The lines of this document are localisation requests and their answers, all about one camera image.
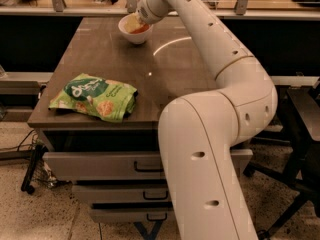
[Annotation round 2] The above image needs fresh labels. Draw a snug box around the red orange apple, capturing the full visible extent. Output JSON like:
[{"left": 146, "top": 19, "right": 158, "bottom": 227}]
[{"left": 130, "top": 24, "right": 150, "bottom": 34}]

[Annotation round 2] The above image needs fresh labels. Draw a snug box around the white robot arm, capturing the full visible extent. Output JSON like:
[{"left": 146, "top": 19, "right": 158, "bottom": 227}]
[{"left": 137, "top": 0, "right": 277, "bottom": 240}]

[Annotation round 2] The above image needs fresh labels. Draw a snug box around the grey drawer cabinet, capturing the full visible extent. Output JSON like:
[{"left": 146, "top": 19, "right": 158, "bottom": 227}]
[{"left": 27, "top": 16, "right": 254, "bottom": 224}]

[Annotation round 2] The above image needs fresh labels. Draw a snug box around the grey drawer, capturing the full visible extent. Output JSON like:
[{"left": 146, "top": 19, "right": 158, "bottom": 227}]
[
  {"left": 72, "top": 183, "right": 171, "bottom": 204},
  {"left": 89, "top": 205, "right": 175, "bottom": 223},
  {"left": 43, "top": 148, "right": 254, "bottom": 182}
]

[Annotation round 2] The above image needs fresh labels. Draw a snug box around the black office chair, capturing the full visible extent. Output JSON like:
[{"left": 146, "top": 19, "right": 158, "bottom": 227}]
[{"left": 244, "top": 87, "right": 320, "bottom": 240}]

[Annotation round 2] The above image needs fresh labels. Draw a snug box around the green chip bag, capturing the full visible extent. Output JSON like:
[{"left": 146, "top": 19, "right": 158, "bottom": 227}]
[{"left": 49, "top": 73, "right": 138, "bottom": 123}]

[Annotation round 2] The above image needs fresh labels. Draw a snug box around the bottom grey drawer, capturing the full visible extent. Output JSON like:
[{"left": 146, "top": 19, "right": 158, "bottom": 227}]
[{"left": 89, "top": 205, "right": 175, "bottom": 223}]

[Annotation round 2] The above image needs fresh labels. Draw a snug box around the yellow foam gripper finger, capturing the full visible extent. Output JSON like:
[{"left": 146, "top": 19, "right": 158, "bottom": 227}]
[{"left": 124, "top": 13, "right": 144, "bottom": 33}]

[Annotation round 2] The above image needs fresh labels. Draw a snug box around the middle grey drawer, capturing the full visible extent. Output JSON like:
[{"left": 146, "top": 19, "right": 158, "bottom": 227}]
[{"left": 72, "top": 183, "right": 171, "bottom": 204}]

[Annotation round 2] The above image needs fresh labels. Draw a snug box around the top grey drawer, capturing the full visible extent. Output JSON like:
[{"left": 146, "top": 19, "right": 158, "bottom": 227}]
[{"left": 43, "top": 148, "right": 254, "bottom": 182}]

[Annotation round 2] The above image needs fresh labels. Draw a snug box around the white ceramic bowl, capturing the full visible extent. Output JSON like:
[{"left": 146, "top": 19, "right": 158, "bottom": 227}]
[{"left": 118, "top": 15, "right": 153, "bottom": 45}]

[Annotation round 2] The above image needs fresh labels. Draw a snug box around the black wheeled wire cart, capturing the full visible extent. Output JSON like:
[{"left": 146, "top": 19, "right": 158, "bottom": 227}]
[{"left": 21, "top": 144, "right": 58, "bottom": 195}]

